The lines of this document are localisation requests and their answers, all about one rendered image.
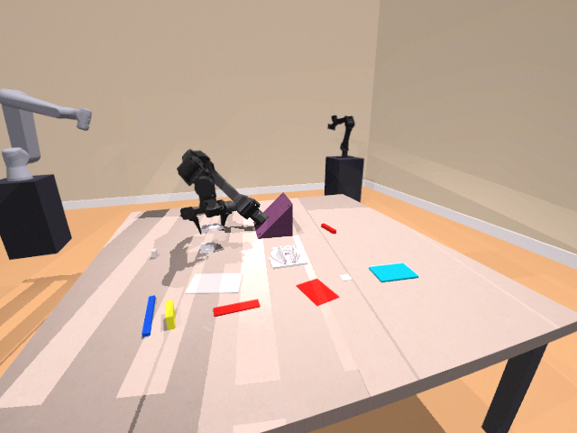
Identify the red flat bar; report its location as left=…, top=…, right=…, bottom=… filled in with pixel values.
left=214, top=300, right=260, bottom=317

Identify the cyan rectangular plate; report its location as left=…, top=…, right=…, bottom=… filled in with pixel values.
left=369, top=263, right=418, bottom=282

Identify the yellow rectangular block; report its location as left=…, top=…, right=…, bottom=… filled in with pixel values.
left=165, top=300, right=175, bottom=330

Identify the red rounded bar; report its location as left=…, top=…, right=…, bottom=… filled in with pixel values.
left=321, top=224, right=336, bottom=234

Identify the blue long bar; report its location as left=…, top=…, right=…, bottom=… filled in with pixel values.
left=142, top=296, right=156, bottom=337

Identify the red flat rectangular plate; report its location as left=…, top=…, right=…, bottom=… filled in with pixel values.
left=297, top=279, right=340, bottom=306

